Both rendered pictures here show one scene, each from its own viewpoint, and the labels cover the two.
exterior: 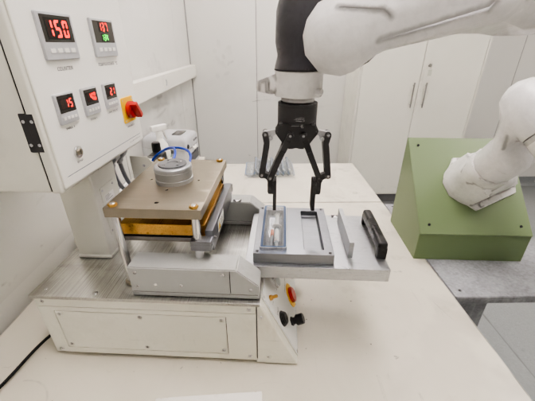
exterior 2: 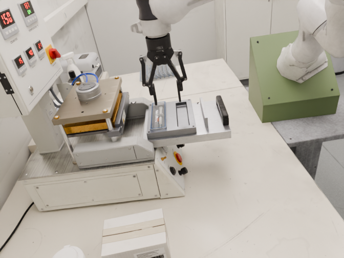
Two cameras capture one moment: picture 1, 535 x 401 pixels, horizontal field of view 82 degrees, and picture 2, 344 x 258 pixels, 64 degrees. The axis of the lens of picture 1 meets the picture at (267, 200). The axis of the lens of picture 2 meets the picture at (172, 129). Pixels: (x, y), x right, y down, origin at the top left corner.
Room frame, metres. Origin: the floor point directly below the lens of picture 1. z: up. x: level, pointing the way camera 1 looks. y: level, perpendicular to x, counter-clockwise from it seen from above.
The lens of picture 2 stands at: (-0.24, -0.07, 1.50)
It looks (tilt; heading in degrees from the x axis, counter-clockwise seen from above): 34 degrees down; 1
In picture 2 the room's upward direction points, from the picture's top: 9 degrees counter-clockwise
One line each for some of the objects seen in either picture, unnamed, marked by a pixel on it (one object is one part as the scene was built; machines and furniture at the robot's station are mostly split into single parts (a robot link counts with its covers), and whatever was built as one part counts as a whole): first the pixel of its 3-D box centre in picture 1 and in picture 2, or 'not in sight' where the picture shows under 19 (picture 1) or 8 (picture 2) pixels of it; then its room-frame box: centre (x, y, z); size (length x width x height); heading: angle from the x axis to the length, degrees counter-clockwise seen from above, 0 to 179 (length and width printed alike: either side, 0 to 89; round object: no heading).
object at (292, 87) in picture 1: (287, 83); (149, 25); (0.63, -0.04, 1.31); 0.13 x 0.12 x 0.05; 179
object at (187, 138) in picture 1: (172, 148); (81, 69); (1.59, 0.50, 0.88); 0.25 x 0.20 x 0.17; 85
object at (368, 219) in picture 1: (373, 231); (221, 109); (0.60, -0.24, 0.99); 0.15 x 0.02 x 0.04; 177
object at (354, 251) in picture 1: (312, 237); (184, 118); (0.61, -0.11, 0.97); 0.30 x 0.22 x 0.08; 87
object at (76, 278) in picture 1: (171, 248); (95, 140); (0.62, 0.24, 0.93); 0.46 x 0.35 x 0.01; 87
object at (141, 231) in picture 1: (178, 196); (94, 105); (0.63, 0.20, 1.07); 0.22 x 0.17 x 0.10; 177
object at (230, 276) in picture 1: (197, 275); (114, 151); (0.48, 0.14, 0.97); 0.25 x 0.05 x 0.07; 87
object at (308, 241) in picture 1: (292, 232); (170, 117); (0.61, -0.06, 0.98); 0.20 x 0.17 x 0.03; 177
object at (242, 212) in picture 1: (224, 208); (126, 109); (0.76, 0.12, 0.97); 0.26 x 0.05 x 0.07; 87
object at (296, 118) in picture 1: (296, 124); (159, 49); (0.61, -0.06, 1.23); 0.08 x 0.08 x 0.09
